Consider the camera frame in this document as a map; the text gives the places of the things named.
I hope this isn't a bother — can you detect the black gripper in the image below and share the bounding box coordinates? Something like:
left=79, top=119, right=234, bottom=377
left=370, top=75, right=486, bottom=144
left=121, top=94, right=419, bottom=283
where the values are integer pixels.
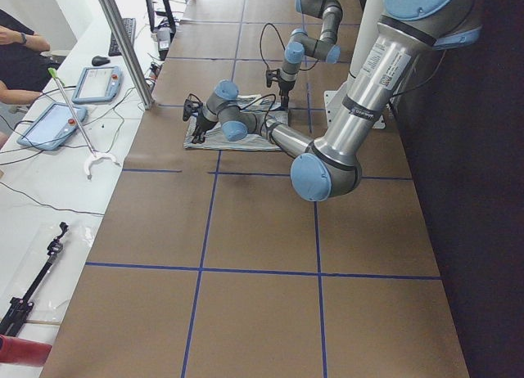
left=278, top=79, right=296, bottom=108
left=192, top=115, right=215, bottom=144

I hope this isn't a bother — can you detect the striped polo shirt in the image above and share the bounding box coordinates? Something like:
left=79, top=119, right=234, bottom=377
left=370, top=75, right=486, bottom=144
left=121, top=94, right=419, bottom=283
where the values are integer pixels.
left=183, top=94, right=288, bottom=151

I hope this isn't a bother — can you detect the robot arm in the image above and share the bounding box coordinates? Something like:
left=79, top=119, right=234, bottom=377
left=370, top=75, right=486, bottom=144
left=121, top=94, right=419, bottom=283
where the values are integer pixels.
left=183, top=0, right=483, bottom=201
left=277, top=0, right=343, bottom=109

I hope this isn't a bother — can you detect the white reacher grabber tool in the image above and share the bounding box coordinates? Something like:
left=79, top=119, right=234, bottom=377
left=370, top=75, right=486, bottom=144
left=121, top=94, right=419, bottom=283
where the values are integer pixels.
left=47, top=68, right=120, bottom=180

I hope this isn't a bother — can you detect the far blue teach pendant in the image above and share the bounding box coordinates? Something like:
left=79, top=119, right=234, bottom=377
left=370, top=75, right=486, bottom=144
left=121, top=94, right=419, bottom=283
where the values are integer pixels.
left=72, top=66, right=123, bottom=104

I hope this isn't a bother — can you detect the blue teach pendant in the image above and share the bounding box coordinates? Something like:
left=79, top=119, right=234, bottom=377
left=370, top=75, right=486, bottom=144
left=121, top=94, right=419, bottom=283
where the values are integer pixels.
left=16, top=102, right=77, bottom=151
left=72, top=66, right=123, bottom=104

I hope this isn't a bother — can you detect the black computer mouse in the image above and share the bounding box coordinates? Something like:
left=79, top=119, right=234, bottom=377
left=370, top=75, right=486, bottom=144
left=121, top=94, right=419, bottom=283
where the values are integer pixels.
left=91, top=56, right=111, bottom=67

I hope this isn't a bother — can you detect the black keyboard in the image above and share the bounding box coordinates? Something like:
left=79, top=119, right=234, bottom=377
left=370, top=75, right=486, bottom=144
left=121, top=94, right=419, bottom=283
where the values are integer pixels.
left=107, top=16, right=137, bottom=56

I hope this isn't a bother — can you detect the near blue teach pendant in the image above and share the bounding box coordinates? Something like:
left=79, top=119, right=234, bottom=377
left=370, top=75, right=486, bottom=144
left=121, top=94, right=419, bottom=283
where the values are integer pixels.
left=16, top=102, right=77, bottom=151

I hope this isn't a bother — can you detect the seated person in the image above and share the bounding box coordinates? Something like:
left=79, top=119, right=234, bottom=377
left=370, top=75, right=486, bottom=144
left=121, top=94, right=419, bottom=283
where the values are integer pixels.
left=1, top=10, right=53, bottom=105

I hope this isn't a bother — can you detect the black tripod stick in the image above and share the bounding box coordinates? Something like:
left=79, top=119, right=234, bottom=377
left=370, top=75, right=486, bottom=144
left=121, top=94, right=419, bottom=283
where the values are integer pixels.
left=0, top=221, right=70, bottom=338

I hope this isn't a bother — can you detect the red cylinder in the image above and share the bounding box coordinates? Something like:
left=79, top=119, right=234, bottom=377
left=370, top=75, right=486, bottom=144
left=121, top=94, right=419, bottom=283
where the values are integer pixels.
left=0, top=335, right=52, bottom=367

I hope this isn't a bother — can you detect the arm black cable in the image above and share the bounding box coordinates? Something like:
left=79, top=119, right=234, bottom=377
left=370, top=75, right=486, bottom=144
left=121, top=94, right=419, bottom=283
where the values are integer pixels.
left=260, top=22, right=324, bottom=73
left=237, top=93, right=287, bottom=142

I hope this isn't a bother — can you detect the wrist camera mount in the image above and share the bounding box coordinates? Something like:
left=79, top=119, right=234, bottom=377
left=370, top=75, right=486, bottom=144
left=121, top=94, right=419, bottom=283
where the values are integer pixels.
left=265, top=69, right=280, bottom=88
left=183, top=93, right=204, bottom=122

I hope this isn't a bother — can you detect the aluminium frame post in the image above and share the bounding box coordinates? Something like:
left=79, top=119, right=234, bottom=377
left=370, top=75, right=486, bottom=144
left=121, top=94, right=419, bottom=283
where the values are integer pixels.
left=98, top=0, right=154, bottom=110

